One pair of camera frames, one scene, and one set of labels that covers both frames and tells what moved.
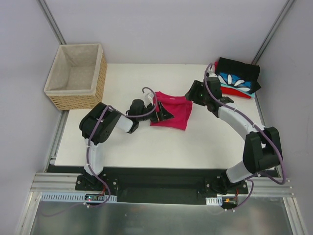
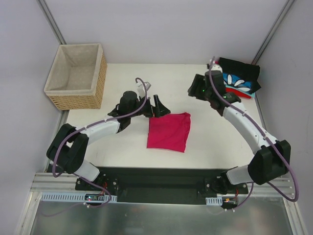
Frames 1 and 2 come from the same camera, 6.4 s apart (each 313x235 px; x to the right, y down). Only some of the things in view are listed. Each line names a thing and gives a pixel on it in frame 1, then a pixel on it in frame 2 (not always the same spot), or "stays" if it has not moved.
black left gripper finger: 163,114 stays
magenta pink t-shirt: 179,107 -> 170,131
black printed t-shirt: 244,76 stays
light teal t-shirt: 249,93 stays
